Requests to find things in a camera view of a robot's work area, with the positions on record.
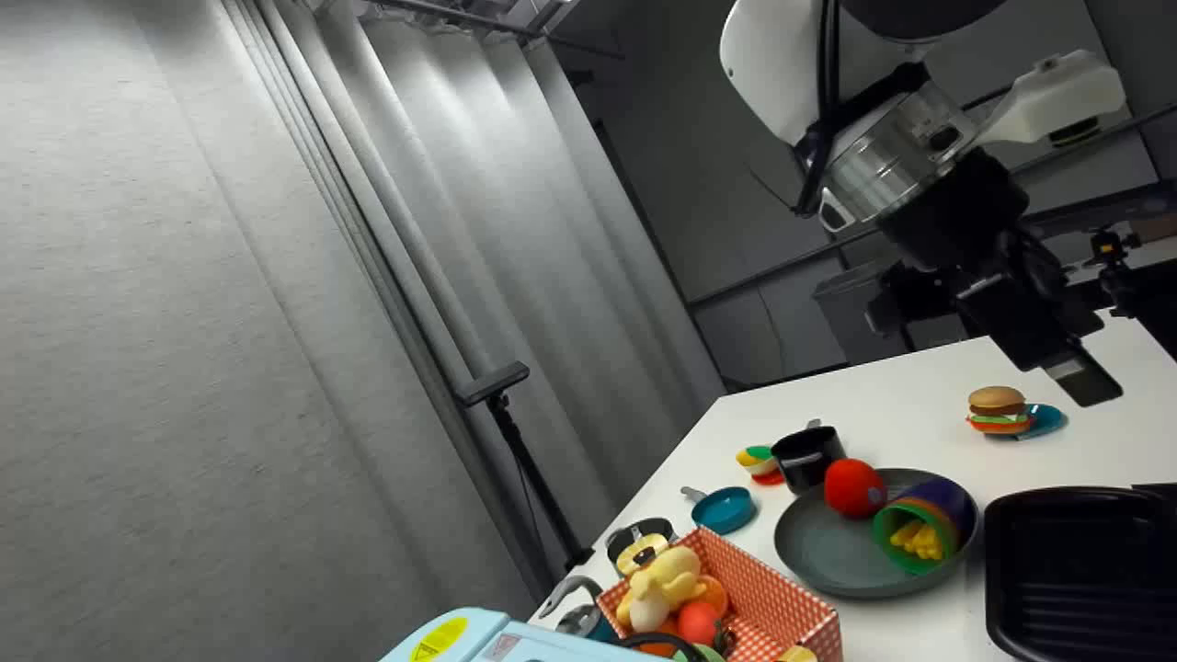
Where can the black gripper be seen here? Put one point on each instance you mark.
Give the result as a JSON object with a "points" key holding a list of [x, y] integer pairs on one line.
{"points": [[960, 206]]}

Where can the purple plastic cup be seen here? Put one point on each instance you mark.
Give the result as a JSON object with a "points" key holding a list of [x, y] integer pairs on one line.
{"points": [[948, 501]]}

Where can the orange plastic cup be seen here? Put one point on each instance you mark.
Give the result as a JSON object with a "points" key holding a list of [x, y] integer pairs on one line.
{"points": [[907, 513]]}

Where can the yellow piece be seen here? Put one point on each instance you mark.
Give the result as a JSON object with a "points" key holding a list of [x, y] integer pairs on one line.
{"points": [[921, 539]]}

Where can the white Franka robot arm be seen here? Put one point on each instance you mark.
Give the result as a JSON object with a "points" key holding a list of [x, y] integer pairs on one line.
{"points": [[773, 49]]}

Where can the toy hamburger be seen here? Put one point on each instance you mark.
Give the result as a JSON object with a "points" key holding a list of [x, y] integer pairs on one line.
{"points": [[998, 409]]}

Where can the small blue toy plate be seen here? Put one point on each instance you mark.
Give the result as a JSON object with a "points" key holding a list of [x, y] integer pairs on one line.
{"points": [[1049, 421]]}

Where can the black background equipment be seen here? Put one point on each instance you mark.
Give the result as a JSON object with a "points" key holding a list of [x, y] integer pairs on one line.
{"points": [[1146, 306]]}

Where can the red plush ball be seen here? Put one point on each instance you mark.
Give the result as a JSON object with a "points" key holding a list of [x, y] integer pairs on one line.
{"points": [[849, 485]]}

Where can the black cooking pot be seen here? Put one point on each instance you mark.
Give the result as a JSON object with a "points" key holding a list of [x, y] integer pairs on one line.
{"points": [[808, 459]]}

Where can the black ribbed tray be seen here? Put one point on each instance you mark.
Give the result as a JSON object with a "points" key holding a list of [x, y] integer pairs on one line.
{"points": [[1080, 576]]}

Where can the grey round plate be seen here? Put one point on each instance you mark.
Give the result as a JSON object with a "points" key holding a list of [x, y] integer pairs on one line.
{"points": [[832, 544]]}

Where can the multicoloured toy stack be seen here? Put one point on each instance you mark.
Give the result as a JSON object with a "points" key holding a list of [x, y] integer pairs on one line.
{"points": [[760, 465]]}

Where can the teal toy pot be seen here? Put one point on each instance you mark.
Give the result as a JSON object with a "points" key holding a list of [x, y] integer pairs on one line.
{"points": [[722, 507]]}

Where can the red checkered basket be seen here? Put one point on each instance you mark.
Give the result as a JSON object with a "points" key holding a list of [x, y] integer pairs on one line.
{"points": [[773, 609]]}

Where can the yellow plush toy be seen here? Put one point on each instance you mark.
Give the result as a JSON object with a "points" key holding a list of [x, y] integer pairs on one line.
{"points": [[659, 582]]}

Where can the black tripod stand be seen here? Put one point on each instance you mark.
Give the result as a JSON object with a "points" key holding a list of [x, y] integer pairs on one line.
{"points": [[528, 473]]}

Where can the grey pleated curtain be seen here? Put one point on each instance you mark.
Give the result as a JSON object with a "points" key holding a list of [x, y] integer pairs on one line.
{"points": [[489, 221]]}

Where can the light blue toy toaster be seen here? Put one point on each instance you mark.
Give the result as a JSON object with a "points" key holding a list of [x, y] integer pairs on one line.
{"points": [[489, 641]]}

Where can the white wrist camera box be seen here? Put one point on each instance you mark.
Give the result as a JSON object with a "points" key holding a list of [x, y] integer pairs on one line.
{"points": [[1054, 96]]}

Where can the curtain ceiling rail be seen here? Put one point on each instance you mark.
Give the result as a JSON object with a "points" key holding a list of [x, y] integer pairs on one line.
{"points": [[479, 18]]}

